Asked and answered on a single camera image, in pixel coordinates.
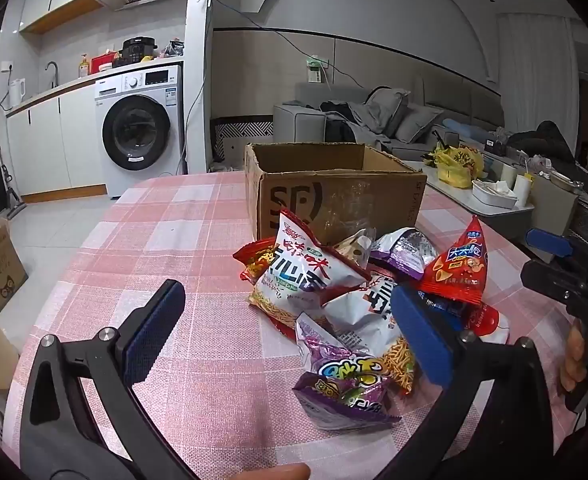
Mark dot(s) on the white coffee table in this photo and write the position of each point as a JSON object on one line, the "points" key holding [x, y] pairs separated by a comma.
{"points": [[504, 220]]}

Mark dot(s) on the red box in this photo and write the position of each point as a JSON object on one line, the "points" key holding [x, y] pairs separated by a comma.
{"points": [[103, 64]]}

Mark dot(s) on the curved kitchen faucet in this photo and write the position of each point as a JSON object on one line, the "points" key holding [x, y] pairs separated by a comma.
{"points": [[54, 72]]}

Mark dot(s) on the white curtain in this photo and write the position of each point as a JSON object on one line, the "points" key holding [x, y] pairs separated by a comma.
{"points": [[534, 70]]}

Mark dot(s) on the purple white snack packet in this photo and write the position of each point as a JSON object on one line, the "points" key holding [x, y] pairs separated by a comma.
{"points": [[404, 252]]}

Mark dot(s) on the grey and black clothes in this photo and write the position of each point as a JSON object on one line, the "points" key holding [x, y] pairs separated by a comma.
{"points": [[349, 117]]}

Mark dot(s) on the beige snack packet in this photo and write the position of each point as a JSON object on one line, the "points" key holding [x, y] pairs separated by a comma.
{"points": [[354, 250]]}

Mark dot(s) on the small red snack packet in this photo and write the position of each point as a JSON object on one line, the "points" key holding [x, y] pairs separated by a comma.
{"points": [[254, 260]]}

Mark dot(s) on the pink checked tablecloth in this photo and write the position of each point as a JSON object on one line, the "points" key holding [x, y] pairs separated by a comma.
{"points": [[174, 240]]}

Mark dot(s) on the white tissue roll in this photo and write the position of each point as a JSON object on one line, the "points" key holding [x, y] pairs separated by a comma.
{"points": [[508, 175], [523, 191]]}

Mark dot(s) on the yellow soap bottle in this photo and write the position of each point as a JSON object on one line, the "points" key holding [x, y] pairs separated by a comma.
{"points": [[83, 67]]}

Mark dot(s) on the person's left hand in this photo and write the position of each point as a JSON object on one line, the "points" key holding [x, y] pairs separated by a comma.
{"points": [[274, 472]]}

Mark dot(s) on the grey sofa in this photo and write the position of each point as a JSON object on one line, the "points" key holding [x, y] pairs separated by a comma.
{"points": [[299, 120]]}

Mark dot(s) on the brown cardboard box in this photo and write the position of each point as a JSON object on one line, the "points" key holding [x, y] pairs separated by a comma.
{"points": [[294, 195]]}

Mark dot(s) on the black pressure cooker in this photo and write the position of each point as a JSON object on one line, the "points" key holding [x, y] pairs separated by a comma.
{"points": [[138, 50]]}

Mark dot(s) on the grey pillow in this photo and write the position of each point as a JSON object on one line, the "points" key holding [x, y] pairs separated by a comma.
{"points": [[419, 122], [386, 107]]}

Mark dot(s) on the red round snack packet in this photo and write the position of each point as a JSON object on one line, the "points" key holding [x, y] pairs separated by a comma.
{"points": [[484, 321]]}

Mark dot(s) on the purple colourful candy packet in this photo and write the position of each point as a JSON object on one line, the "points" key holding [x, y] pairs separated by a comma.
{"points": [[334, 355]]}

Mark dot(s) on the white red noodle snack bag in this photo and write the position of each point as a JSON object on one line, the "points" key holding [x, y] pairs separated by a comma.
{"points": [[364, 320], [294, 270]]}

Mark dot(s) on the white wall outlet box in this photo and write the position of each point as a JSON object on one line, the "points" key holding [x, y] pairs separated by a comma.
{"points": [[316, 70]]}

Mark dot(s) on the red triangular snack packet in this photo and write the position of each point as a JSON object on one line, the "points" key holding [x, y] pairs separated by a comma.
{"points": [[459, 270]]}

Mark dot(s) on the yellow plastic bag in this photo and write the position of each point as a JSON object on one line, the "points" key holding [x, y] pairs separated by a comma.
{"points": [[454, 167]]}

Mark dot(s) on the person's right hand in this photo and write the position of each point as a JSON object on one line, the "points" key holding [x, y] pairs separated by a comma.
{"points": [[573, 360]]}

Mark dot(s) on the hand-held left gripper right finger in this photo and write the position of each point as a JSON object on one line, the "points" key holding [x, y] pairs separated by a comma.
{"points": [[419, 335]]}

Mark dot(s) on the white lower cabinets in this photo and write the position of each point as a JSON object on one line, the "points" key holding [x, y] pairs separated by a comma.
{"points": [[59, 145]]}

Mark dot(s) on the white washing machine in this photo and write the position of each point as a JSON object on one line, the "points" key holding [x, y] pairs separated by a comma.
{"points": [[139, 130]]}

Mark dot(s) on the small purple candy packet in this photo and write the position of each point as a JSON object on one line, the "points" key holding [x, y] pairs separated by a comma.
{"points": [[344, 405]]}

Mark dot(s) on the floor mop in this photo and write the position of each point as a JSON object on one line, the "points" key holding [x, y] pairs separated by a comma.
{"points": [[11, 190]]}

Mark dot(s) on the white electric kettle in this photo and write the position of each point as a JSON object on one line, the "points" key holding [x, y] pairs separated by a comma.
{"points": [[17, 94]]}

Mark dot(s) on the dark cloth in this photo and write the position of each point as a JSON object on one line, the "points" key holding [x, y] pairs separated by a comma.
{"points": [[544, 142]]}

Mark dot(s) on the white tissue box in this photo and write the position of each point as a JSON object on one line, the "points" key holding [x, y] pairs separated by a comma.
{"points": [[494, 195]]}

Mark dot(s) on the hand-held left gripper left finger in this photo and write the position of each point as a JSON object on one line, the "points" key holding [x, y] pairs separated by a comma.
{"points": [[151, 332]]}

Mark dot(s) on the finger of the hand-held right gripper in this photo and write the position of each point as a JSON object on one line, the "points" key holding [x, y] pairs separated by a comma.
{"points": [[544, 280], [549, 242]]}

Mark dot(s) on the black white patterned mat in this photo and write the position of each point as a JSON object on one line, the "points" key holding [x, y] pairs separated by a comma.
{"points": [[239, 132]]}

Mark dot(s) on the dark crumpled bag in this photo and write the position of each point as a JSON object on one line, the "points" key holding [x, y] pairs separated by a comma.
{"points": [[174, 49]]}

